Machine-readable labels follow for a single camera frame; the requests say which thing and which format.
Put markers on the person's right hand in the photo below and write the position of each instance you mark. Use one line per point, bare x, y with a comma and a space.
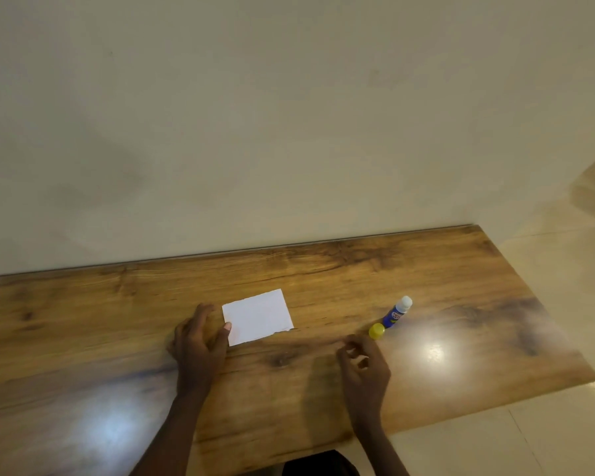
369, 386

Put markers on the person's left forearm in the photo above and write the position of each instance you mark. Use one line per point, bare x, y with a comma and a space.
171, 436

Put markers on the yellow glue stick cap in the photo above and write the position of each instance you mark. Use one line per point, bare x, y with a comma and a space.
377, 331

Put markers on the person's left thumb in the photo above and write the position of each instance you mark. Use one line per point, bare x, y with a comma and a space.
222, 337

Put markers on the person's dark clothing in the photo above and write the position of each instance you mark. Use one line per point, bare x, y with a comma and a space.
320, 464

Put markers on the blue glue stick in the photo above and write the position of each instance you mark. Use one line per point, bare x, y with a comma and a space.
394, 314

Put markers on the person's right thumb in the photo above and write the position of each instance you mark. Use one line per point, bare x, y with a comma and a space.
342, 355

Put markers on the person's right forearm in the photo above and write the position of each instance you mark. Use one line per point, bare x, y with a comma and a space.
379, 451

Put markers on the white paper piece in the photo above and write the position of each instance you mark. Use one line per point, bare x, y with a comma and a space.
259, 317

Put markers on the person's left hand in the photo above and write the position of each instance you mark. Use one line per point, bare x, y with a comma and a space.
196, 356

